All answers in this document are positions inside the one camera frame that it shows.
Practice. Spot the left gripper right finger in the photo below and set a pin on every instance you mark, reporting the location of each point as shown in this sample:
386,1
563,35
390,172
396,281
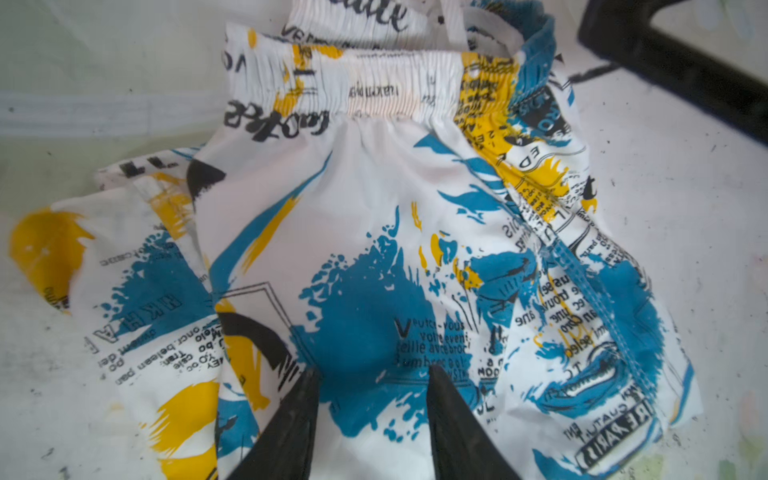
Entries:
460,447

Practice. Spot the printed white blue yellow shorts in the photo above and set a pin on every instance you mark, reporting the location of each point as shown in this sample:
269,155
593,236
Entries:
394,192

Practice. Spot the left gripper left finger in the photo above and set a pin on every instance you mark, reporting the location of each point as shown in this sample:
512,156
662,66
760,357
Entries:
284,450

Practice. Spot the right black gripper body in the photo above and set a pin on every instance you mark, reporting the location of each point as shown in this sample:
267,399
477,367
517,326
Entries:
621,32

